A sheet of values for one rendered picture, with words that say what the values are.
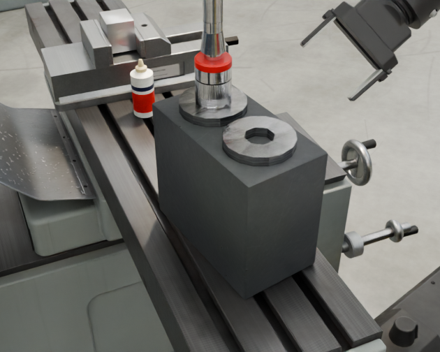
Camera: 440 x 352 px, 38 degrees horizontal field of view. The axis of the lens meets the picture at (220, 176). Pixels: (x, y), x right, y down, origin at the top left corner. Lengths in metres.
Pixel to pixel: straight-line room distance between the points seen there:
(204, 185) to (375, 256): 1.52
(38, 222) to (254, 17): 2.88
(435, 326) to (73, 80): 0.82
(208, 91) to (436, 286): 0.75
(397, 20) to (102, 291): 0.74
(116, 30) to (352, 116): 1.90
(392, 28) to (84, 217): 0.61
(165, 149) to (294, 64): 2.53
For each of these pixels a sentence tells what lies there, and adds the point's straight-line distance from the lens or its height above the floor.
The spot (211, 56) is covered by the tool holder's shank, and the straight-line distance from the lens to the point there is 0.80.
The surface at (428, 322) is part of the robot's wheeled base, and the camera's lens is 1.32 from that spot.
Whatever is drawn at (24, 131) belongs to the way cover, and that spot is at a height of 0.87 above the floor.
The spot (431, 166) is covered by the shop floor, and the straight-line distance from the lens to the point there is 2.75.
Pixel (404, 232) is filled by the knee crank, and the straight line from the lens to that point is 1.62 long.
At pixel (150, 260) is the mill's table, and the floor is 0.93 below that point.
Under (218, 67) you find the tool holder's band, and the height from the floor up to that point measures 1.19.
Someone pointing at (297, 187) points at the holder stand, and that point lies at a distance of 0.77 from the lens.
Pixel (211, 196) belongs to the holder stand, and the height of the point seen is 1.05.
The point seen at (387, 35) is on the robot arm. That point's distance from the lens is 0.97.
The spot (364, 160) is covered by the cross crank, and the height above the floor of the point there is 0.66.
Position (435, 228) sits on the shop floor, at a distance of 2.45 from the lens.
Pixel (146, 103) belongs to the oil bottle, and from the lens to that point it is 1.17.
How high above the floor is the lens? 1.56
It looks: 37 degrees down
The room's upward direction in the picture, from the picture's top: straight up
